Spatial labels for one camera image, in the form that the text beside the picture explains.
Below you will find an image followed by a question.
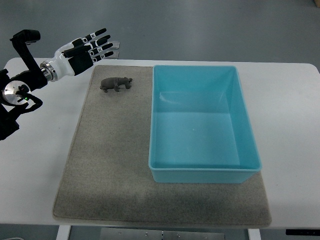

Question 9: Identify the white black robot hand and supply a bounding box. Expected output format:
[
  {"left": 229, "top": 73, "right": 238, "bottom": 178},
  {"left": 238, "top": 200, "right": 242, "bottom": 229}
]
[{"left": 40, "top": 28, "right": 120, "bottom": 82}]

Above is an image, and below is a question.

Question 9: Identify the brown toy hippo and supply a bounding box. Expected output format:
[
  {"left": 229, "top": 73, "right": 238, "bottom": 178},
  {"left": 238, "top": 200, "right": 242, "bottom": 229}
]
[{"left": 99, "top": 77, "right": 133, "bottom": 93}]

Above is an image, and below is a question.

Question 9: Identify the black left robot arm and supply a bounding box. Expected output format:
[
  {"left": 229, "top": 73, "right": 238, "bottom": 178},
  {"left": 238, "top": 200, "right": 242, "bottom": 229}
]
[{"left": 0, "top": 29, "right": 50, "bottom": 140}]

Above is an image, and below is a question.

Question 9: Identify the blue plastic box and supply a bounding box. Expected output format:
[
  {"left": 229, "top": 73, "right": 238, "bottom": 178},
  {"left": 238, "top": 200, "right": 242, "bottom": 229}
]
[{"left": 148, "top": 65, "right": 262, "bottom": 184}]

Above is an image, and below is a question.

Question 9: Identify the grey felt mat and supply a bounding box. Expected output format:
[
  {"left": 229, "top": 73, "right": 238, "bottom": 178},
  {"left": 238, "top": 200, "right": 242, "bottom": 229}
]
[{"left": 53, "top": 65, "right": 272, "bottom": 228}]

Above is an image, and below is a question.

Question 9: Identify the white table leg left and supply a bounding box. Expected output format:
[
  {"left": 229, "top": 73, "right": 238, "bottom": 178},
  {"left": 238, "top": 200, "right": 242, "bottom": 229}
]
[{"left": 56, "top": 225, "right": 71, "bottom": 240}]

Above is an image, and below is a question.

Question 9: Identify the white table leg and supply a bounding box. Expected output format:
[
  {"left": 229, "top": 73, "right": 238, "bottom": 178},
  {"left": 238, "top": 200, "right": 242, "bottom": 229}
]
[
  {"left": 247, "top": 228, "right": 262, "bottom": 240},
  {"left": 56, "top": 225, "right": 71, "bottom": 240}
]

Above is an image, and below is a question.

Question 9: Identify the metal plate under table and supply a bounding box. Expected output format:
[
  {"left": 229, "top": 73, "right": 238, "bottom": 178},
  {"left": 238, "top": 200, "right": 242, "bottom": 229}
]
[{"left": 99, "top": 227, "right": 226, "bottom": 240}]

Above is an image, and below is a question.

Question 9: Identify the white table leg right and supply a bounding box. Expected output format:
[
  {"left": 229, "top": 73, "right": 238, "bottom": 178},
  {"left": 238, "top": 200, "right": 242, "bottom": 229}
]
[{"left": 247, "top": 228, "right": 262, "bottom": 240}]

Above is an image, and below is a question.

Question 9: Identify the black table control panel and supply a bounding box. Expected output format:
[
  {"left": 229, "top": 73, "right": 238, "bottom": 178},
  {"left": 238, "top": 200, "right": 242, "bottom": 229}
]
[{"left": 285, "top": 229, "right": 320, "bottom": 236}]

